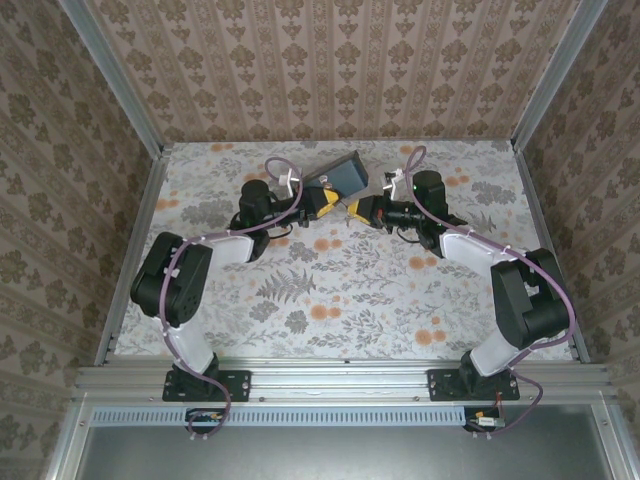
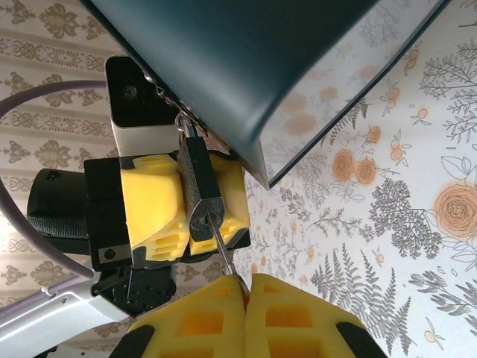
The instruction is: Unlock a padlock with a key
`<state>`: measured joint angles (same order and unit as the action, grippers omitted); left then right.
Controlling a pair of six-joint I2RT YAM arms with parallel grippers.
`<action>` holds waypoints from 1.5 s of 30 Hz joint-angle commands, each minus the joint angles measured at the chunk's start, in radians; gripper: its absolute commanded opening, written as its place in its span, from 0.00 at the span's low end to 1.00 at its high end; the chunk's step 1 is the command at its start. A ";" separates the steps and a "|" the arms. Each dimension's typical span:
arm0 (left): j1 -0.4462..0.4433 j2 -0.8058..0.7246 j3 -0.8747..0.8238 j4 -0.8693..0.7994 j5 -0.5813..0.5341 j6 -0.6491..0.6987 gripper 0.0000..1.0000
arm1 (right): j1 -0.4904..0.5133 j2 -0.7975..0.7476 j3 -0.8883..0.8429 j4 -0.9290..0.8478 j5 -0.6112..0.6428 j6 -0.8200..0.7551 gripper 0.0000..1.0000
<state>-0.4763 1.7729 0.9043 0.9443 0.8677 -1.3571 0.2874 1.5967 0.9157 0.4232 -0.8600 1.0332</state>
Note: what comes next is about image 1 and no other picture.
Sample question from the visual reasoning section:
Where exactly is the starry night print tin box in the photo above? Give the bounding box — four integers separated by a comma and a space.
302, 149, 372, 204

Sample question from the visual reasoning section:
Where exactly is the floral patterned table cover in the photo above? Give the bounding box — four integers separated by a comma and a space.
114, 141, 576, 360

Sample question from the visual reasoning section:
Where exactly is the grey metal sheet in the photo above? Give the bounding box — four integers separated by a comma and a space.
74, 404, 616, 480

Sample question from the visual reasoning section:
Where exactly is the wide aluminium frame rail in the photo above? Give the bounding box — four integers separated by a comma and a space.
73, 362, 619, 404

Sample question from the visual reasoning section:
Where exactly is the aluminium frame post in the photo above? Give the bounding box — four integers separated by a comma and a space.
510, 0, 610, 151
58, 0, 167, 157

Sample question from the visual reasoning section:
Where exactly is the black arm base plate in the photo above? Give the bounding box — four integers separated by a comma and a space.
162, 368, 251, 404
427, 368, 521, 404

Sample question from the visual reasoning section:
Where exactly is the slotted grey cable duct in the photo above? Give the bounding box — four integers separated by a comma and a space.
91, 405, 507, 429

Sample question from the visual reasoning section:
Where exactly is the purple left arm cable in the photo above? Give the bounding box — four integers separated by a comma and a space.
160, 156, 305, 444

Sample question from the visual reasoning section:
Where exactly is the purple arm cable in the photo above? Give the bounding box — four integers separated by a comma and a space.
407, 144, 577, 441
160, 156, 305, 444

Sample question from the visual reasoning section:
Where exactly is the small cable connector module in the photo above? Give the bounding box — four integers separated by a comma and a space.
185, 407, 226, 436
463, 407, 507, 434

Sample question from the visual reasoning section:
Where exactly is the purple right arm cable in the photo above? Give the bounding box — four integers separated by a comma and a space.
407, 144, 577, 441

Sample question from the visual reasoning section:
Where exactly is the aluminium frame profile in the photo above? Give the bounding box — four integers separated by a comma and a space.
591, 399, 632, 480
43, 394, 96, 480

